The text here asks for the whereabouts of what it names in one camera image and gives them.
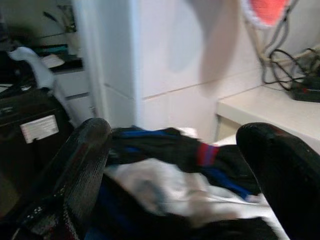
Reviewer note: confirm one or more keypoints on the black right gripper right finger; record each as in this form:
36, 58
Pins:
282, 175

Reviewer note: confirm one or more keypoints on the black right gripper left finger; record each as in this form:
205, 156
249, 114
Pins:
80, 170

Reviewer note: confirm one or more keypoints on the black suitcase with white label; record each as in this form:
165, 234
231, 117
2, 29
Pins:
30, 140

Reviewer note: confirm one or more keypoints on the white printed garment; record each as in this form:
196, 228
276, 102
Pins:
160, 192

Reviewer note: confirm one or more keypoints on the white drawer cabinet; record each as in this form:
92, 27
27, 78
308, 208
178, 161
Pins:
72, 85

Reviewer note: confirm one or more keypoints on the black power strip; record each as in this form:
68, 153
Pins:
306, 90

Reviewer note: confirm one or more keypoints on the black and blue garment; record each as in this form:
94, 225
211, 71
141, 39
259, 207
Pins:
180, 155

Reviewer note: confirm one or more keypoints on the white cloth on luggage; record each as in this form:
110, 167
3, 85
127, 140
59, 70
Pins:
35, 66

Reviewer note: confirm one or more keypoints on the red and white crocheted piece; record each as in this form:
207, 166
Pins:
266, 12

